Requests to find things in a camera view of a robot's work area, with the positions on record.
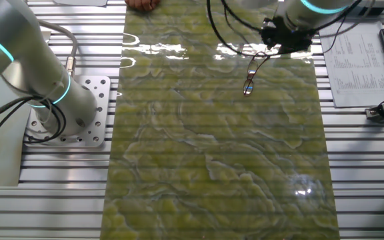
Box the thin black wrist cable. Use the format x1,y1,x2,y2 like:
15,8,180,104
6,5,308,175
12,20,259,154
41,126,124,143
220,0,266,44

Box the green marble pattern mat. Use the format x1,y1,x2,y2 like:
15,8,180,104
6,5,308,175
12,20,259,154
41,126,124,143
100,0,341,240

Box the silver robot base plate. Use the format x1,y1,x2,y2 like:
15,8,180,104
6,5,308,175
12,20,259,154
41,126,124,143
23,75,112,149

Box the thick grey base cable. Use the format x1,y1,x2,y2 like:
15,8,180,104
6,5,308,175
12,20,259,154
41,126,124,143
33,18,79,77

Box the thick black wrist cable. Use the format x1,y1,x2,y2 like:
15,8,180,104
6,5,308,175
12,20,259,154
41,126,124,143
206,0,363,58

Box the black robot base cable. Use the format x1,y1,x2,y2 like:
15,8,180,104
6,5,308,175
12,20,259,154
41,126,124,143
0,95,67,147

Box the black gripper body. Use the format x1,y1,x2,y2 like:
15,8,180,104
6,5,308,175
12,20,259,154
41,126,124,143
260,15,314,55

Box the person's hand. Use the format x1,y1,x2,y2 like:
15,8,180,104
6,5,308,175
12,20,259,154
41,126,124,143
124,0,162,13

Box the red frame glasses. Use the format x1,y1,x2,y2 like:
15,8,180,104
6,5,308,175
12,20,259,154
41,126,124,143
242,51,271,97

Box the printed table paper sheet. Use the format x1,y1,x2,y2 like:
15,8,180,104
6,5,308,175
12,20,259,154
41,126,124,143
317,21,384,108

